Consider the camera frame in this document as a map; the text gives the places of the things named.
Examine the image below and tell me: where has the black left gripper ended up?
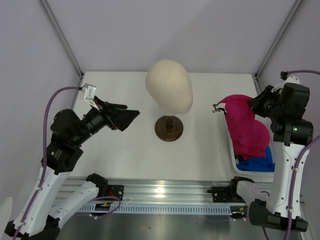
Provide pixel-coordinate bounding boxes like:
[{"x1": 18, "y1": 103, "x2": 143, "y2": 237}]
[{"x1": 73, "y1": 95, "x2": 140, "y2": 146}]

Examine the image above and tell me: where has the magenta baseball cap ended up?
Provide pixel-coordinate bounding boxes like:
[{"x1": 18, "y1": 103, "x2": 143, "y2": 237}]
[{"x1": 212, "y1": 94, "x2": 272, "y2": 161}]

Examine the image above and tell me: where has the brown wooden round stand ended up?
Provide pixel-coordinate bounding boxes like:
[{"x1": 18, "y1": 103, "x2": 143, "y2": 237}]
[{"x1": 154, "y1": 115, "x2": 184, "y2": 142}]

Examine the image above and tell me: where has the cream mannequin head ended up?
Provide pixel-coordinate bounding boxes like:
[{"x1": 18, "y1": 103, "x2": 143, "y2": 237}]
[{"x1": 145, "y1": 59, "x2": 193, "y2": 116}]

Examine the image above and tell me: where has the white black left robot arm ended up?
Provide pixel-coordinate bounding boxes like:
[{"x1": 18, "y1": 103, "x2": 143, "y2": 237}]
[{"x1": 4, "y1": 97, "x2": 140, "y2": 240}]

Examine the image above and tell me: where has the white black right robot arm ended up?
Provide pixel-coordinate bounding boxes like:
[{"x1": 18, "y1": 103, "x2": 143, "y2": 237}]
[{"x1": 227, "y1": 83, "x2": 314, "y2": 232}]

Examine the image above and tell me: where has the blue cap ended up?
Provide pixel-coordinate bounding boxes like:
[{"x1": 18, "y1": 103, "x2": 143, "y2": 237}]
[{"x1": 235, "y1": 146, "x2": 275, "y2": 173}]

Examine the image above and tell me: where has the white plastic perforated basket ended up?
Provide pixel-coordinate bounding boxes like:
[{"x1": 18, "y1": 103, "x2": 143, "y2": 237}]
[{"x1": 228, "y1": 117, "x2": 277, "y2": 176}]

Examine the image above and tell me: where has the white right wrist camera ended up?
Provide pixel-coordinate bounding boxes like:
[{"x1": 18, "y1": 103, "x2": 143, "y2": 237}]
[{"x1": 280, "y1": 71, "x2": 301, "y2": 86}]

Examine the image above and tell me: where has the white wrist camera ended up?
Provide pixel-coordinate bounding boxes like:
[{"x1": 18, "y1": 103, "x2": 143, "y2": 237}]
[
  {"x1": 280, "y1": 71, "x2": 301, "y2": 86},
  {"x1": 80, "y1": 83, "x2": 99, "y2": 110}
]

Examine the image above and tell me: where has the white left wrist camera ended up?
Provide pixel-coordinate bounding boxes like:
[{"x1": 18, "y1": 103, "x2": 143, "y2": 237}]
[{"x1": 80, "y1": 83, "x2": 99, "y2": 110}]

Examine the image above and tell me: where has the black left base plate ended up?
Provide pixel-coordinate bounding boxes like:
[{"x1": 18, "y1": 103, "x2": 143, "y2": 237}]
[{"x1": 106, "y1": 184, "x2": 125, "y2": 201}]

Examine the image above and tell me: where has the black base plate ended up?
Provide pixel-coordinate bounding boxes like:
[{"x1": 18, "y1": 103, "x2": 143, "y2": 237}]
[
  {"x1": 106, "y1": 184, "x2": 125, "y2": 201},
  {"x1": 207, "y1": 186, "x2": 245, "y2": 204}
]

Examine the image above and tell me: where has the aluminium mounting rail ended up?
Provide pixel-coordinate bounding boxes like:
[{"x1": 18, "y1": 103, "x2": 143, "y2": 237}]
[{"x1": 53, "y1": 177, "x2": 306, "y2": 213}]

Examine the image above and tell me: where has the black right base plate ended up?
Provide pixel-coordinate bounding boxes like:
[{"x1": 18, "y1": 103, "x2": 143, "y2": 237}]
[{"x1": 207, "y1": 186, "x2": 245, "y2": 204}]

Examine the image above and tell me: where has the right aluminium frame post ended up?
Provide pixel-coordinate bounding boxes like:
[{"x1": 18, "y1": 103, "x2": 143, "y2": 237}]
[{"x1": 254, "y1": 0, "x2": 306, "y2": 82}]

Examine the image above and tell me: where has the aluminium frame post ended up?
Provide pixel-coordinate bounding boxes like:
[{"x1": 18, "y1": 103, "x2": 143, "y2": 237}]
[
  {"x1": 254, "y1": 0, "x2": 306, "y2": 82},
  {"x1": 37, "y1": 0, "x2": 84, "y2": 79}
]

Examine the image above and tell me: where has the white slotted cable duct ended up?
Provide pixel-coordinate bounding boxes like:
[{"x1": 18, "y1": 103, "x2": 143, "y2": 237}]
[{"x1": 78, "y1": 203, "x2": 232, "y2": 216}]

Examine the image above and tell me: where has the left aluminium frame post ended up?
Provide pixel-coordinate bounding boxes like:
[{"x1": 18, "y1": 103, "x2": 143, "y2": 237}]
[{"x1": 37, "y1": 0, "x2": 84, "y2": 79}]

